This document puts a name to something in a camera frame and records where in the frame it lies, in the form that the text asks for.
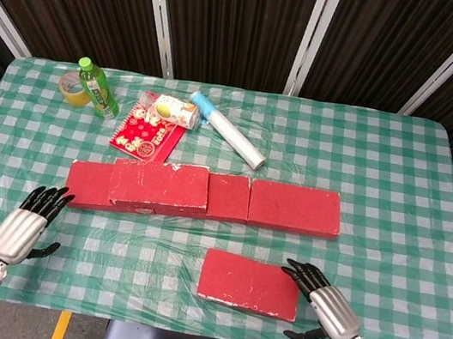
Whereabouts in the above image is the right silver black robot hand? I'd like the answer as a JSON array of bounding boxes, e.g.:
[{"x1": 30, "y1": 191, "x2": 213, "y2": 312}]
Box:
[{"x1": 269, "y1": 257, "x2": 371, "y2": 339}]

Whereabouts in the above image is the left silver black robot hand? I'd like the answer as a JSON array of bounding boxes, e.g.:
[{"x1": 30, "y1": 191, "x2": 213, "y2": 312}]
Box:
[{"x1": 0, "y1": 176, "x2": 78, "y2": 275}]

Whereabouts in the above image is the red brick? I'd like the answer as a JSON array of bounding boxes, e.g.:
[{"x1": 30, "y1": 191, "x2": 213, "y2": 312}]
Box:
[
  {"x1": 245, "y1": 177, "x2": 347, "y2": 241},
  {"x1": 106, "y1": 151, "x2": 214, "y2": 222},
  {"x1": 193, "y1": 247, "x2": 306, "y2": 324},
  {"x1": 61, "y1": 157, "x2": 166, "y2": 223},
  {"x1": 153, "y1": 161, "x2": 256, "y2": 230}
]

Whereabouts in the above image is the yellow packing tape roll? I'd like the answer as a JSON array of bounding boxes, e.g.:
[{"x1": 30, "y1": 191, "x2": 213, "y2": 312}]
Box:
[{"x1": 55, "y1": 68, "x2": 95, "y2": 111}]

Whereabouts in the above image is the green white checked tablecloth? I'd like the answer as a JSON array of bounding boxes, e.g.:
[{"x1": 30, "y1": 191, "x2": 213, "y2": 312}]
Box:
[{"x1": 0, "y1": 46, "x2": 453, "y2": 339}]

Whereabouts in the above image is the red spiral notebook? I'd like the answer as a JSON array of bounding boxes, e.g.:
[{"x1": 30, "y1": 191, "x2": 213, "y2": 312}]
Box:
[{"x1": 106, "y1": 85, "x2": 192, "y2": 166}]

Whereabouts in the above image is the green tea bottle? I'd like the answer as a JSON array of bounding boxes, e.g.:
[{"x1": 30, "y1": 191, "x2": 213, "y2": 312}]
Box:
[{"x1": 69, "y1": 55, "x2": 128, "y2": 123}]

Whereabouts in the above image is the clear plastic film roll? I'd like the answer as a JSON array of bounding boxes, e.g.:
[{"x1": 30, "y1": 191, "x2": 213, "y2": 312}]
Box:
[{"x1": 179, "y1": 89, "x2": 276, "y2": 171}]

